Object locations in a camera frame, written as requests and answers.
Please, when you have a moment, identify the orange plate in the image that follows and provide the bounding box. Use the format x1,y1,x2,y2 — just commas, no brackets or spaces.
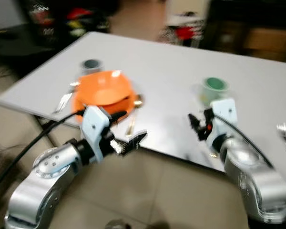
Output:
71,87,138,125

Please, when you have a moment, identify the gold spoon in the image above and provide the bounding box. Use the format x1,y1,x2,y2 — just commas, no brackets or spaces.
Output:
125,94,144,137

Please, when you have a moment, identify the orange bowl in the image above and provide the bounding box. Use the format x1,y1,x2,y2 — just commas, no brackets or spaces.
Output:
76,70,134,106

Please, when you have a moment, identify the green cup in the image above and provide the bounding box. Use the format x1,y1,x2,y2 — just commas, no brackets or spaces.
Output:
201,77,229,107

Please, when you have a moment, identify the grey cup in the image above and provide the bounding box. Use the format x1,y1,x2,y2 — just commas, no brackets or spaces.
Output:
81,58,103,76

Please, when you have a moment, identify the brown cardboard box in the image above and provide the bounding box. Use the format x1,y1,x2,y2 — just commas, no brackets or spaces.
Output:
242,28,286,54

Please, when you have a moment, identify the white chair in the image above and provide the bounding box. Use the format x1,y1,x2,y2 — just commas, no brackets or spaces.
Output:
158,0,211,47

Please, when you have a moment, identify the black low table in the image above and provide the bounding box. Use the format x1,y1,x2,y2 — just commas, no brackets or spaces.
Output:
0,23,55,74

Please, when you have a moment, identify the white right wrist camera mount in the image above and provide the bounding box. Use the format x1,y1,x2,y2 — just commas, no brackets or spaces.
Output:
206,98,239,142

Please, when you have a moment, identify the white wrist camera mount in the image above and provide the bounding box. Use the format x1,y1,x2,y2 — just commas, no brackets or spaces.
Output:
81,105,111,163
206,98,239,142

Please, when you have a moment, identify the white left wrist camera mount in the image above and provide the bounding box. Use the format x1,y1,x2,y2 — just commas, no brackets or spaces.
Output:
81,105,111,163

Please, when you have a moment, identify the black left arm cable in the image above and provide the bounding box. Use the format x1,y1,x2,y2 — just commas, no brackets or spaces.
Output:
0,110,85,197

